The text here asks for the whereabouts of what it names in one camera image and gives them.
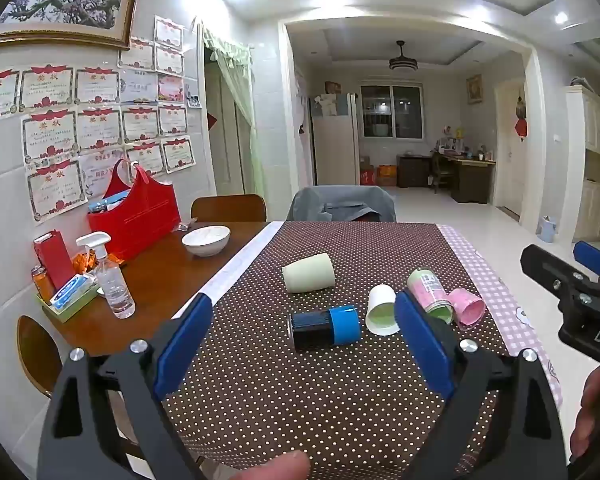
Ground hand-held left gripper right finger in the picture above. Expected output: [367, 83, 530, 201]
[394, 290, 571, 480]

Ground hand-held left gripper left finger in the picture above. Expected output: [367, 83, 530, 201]
[36, 293, 214, 480]

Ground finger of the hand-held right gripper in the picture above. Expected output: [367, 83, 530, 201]
[520, 243, 599, 307]
[573, 240, 600, 284]

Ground black cup with blue rim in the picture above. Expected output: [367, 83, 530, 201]
[288, 304, 362, 353]

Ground green and pink printed cup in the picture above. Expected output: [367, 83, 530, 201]
[406, 268, 454, 325]

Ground white cup with green inside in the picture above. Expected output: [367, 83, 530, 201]
[364, 283, 401, 337]

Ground pink patterned cup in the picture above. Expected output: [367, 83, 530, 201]
[447, 287, 487, 331]

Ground cream plastic cup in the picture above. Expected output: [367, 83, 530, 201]
[281, 252, 336, 295]

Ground person's right hand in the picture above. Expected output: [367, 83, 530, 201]
[569, 365, 600, 462]

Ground person's left hand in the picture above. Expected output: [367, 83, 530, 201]
[228, 450, 312, 480]

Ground light blue trash bin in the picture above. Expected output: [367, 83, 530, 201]
[538, 215, 558, 244]

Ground pink checkered tablecloth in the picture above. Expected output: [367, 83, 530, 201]
[437, 223, 564, 409]

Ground clear spray bottle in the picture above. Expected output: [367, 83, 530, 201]
[75, 232, 136, 320]

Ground white ceramic bowl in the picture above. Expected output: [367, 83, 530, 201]
[181, 225, 231, 258]

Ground cream door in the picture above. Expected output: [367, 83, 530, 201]
[494, 79, 526, 219]

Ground green tray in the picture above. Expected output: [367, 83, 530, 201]
[35, 280, 101, 324]

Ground dark wooden desk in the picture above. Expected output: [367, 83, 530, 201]
[397, 152, 496, 205]

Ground blue and white tissue pack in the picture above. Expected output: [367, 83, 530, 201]
[49, 273, 99, 311]

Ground brown polka dot tablecloth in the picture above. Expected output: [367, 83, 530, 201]
[160, 220, 512, 480]

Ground orange snack packet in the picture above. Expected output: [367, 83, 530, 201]
[71, 251, 126, 274]

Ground red gift bag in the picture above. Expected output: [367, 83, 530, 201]
[87, 158, 182, 263]

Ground wooden chair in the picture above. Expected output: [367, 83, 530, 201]
[16, 314, 64, 399]
[190, 193, 268, 224]

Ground red door ornament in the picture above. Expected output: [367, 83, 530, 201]
[513, 95, 529, 137]

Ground red paper box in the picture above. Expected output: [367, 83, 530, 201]
[33, 229, 76, 291]

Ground orange drink can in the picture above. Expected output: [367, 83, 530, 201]
[30, 265, 56, 301]

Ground chair with grey jacket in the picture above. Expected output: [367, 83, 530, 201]
[285, 185, 397, 224]

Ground red cardboard boxes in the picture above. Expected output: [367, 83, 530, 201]
[359, 163, 399, 187]

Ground white refrigerator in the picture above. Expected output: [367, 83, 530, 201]
[307, 92, 361, 187]

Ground window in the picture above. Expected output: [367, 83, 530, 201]
[359, 84, 424, 140]

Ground black ceiling lamp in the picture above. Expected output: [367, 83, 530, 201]
[388, 40, 419, 72]

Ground green sheer curtain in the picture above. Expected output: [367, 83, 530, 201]
[199, 21, 267, 202]

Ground framed blossom painting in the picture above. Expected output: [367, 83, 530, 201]
[0, 0, 144, 51]

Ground cream wall cabinet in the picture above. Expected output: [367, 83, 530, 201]
[564, 84, 600, 244]

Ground small framed wall picture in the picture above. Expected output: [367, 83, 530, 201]
[465, 73, 483, 105]

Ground wall of award certificates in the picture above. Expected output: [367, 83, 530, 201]
[0, 15, 199, 224]

